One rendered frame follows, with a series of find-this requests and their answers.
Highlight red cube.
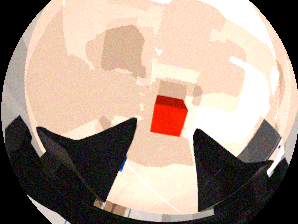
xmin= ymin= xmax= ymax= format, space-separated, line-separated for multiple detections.
xmin=150 ymin=95 xmax=188 ymax=137

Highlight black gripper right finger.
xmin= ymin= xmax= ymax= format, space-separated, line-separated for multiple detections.
xmin=193 ymin=128 xmax=274 ymax=213

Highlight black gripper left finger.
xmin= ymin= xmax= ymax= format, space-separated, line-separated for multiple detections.
xmin=36 ymin=116 xmax=137 ymax=202

